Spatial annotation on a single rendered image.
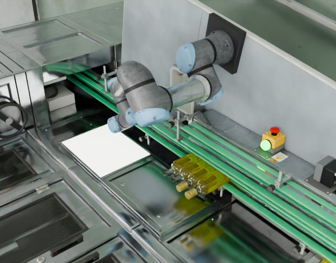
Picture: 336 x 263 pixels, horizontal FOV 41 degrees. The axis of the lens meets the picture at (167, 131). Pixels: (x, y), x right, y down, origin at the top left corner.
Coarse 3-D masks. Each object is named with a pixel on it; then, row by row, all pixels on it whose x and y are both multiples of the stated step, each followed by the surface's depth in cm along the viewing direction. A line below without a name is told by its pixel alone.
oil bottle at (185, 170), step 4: (196, 160) 209; (200, 160) 209; (188, 164) 206; (192, 164) 206; (196, 164) 206; (200, 164) 206; (204, 164) 207; (184, 168) 204; (188, 168) 204; (192, 168) 204; (196, 168) 204; (180, 172) 203; (184, 172) 202; (188, 172) 202; (184, 176) 202; (184, 180) 203
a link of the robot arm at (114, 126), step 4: (116, 116) 200; (108, 120) 200; (112, 120) 198; (116, 120) 198; (108, 124) 202; (112, 124) 198; (116, 124) 198; (112, 128) 200; (116, 128) 198; (120, 128) 200; (124, 128) 199; (112, 132) 201; (116, 132) 200
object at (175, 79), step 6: (174, 66) 223; (174, 72) 226; (180, 72) 219; (174, 78) 228; (180, 78) 230; (186, 78) 229; (174, 84) 229; (192, 102) 220; (180, 108) 230; (186, 108) 230; (192, 108) 222
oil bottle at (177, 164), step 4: (184, 156) 212; (188, 156) 212; (192, 156) 212; (196, 156) 212; (176, 160) 209; (180, 160) 209; (184, 160) 209; (188, 160) 209; (192, 160) 209; (172, 164) 207; (176, 164) 206; (180, 164) 206; (184, 164) 207; (176, 168) 205; (180, 168) 205; (176, 172) 206
